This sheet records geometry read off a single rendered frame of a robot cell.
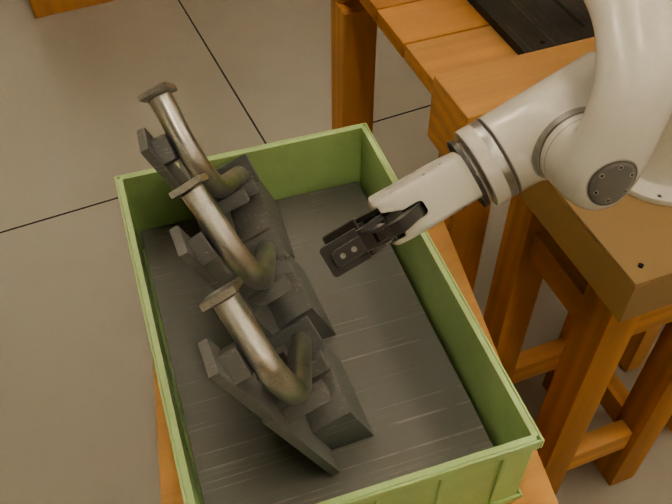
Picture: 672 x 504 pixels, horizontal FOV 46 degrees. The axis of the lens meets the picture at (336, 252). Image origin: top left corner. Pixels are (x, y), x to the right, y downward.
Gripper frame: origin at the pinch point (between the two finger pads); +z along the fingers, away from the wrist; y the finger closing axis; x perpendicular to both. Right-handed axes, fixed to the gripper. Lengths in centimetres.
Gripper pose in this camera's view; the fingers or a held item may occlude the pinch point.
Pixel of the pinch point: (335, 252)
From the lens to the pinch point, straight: 79.0
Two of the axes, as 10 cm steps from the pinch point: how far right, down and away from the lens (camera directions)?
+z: -8.6, 5.1, 0.8
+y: -0.1, 1.4, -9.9
